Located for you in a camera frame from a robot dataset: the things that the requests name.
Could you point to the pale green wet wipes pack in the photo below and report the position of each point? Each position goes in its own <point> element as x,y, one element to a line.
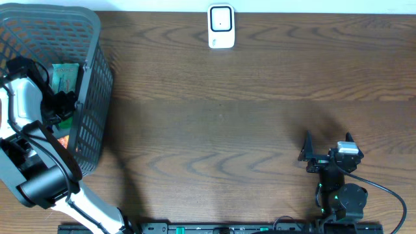
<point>64,77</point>

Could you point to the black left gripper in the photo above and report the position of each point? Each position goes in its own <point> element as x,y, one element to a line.
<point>62,104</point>

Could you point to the white barcode scanner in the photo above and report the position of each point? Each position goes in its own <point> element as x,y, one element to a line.
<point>221,26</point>

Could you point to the grey plastic shopping basket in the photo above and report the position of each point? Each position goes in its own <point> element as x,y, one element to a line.
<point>51,35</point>

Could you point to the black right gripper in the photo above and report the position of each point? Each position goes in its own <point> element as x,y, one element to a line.
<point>320,161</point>

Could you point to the green lidded white jar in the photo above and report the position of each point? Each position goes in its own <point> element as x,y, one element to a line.
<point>66,124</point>

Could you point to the small orange snack packet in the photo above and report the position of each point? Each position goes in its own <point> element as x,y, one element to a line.
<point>64,141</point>

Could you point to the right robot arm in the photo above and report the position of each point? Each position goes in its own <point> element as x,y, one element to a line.
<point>341,203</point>

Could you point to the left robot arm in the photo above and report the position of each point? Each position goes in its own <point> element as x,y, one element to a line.
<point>35,166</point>

